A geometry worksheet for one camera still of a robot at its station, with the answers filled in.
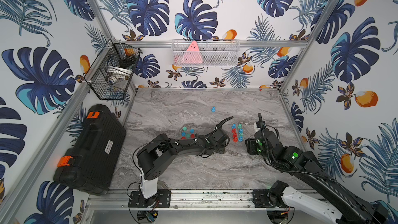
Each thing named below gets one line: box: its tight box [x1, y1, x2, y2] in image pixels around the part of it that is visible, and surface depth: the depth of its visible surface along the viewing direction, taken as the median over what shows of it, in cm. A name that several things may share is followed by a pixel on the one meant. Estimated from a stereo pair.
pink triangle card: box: [183, 40, 203, 64], surface depth 92 cm
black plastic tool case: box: [52, 104, 127, 196], surface depth 69 cm
